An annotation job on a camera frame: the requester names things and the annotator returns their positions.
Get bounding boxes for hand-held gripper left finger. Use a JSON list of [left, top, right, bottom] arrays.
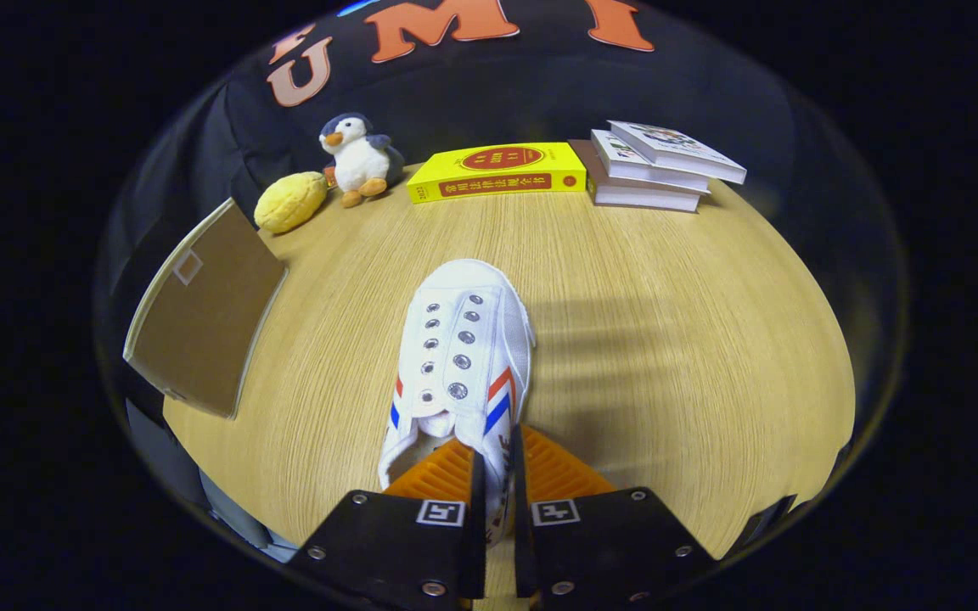
[[285, 440, 489, 611]]

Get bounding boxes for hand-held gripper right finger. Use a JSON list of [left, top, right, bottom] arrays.
[[509, 424, 721, 609]]

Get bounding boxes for white canvas shoe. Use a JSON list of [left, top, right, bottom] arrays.
[[377, 258, 537, 546]]

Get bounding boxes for beige fabric storage box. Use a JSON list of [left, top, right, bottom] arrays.
[[121, 197, 289, 422]]

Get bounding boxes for yellow book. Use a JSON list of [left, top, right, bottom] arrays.
[[406, 141, 588, 205]]

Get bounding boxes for yellow round plush toy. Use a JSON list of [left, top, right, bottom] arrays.
[[252, 171, 331, 236]]

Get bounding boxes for plush penguin toy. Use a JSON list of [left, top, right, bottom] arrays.
[[318, 113, 406, 210]]

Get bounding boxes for white illustrated cover book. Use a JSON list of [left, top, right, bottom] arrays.
[[607, 120, 748, 187]]

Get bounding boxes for black backdrop cloth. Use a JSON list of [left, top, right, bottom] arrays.
[[103, 0, 908, 289]]

